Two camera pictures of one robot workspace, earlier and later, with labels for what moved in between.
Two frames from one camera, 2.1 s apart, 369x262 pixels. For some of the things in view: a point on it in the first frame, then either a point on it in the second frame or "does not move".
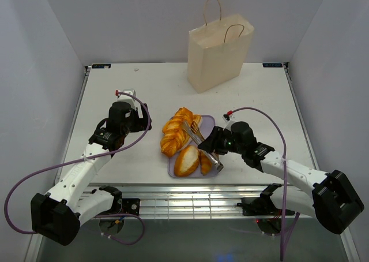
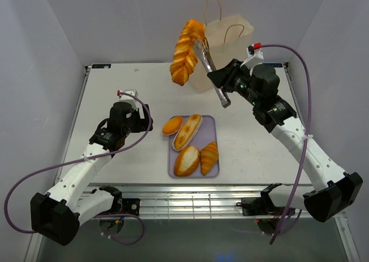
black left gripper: (142, 123) does not move
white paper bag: (217, 52) does not move
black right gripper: (210, 143) to (224, 77)
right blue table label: (272, 65) does not move
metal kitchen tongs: (192, 128) to (202, 49)
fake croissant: (206, 163) does not move
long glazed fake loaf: (188, 138) does not move
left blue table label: (100, 66) does not move
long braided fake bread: (174, 135) to (185, 57)
